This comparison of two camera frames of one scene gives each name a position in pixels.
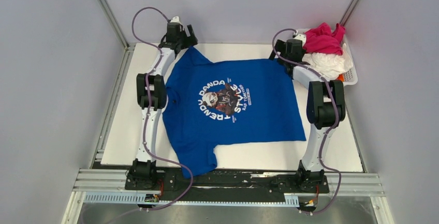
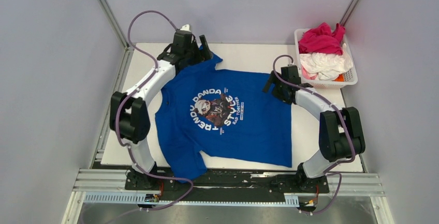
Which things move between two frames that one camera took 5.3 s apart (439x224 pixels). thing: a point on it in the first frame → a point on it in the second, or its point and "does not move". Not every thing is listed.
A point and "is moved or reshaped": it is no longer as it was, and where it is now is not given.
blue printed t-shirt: (207, 103) is moved or reshaped
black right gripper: (280, 47) → (273, 79)
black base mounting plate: (223, 185) does not move
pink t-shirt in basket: (320, 39) does not move
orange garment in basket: (340, 77) does not move
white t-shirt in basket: (330, 66) does not move
